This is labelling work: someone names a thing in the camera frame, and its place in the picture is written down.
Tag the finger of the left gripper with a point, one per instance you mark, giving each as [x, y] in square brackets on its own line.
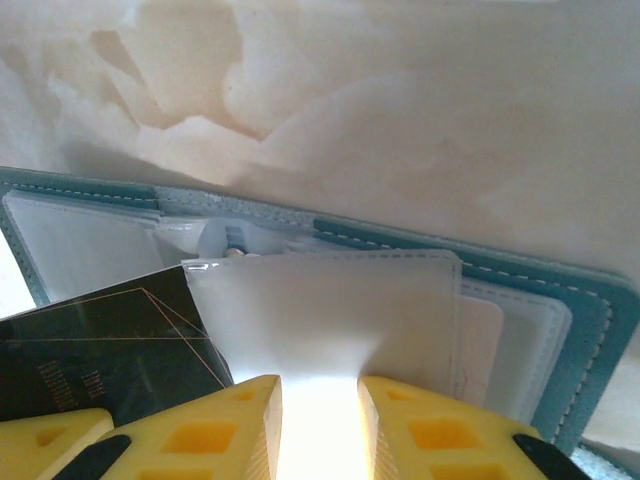
[20, 450]

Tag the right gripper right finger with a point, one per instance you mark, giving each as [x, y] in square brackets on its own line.
[380, 430]

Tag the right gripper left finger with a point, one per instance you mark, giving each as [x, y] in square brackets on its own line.
[260, 430]

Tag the black card with gold lines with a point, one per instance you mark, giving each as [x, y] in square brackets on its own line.
[100, 340]

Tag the teal card holder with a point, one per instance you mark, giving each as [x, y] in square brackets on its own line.
[575, 325]

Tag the plain white card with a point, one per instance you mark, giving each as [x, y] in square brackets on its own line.
[482, 350]

